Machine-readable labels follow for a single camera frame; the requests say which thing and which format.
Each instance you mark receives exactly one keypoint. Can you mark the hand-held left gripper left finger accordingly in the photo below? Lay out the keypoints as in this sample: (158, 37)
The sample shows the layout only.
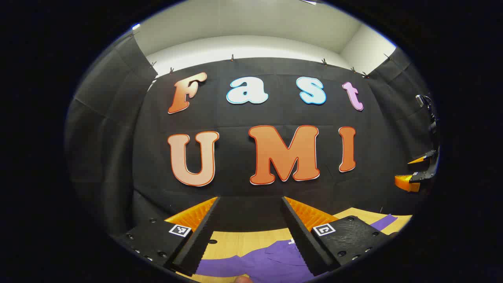
(200, 239)

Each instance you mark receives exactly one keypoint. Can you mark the purple knit cardigan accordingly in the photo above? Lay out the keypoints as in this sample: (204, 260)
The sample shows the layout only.
(267, 259)

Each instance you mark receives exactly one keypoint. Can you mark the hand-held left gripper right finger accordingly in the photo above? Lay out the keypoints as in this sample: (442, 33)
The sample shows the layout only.
(300, 236)

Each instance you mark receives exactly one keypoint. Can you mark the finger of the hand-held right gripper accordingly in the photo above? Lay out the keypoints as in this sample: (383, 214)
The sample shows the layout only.
(421, 159)
(404, 182)

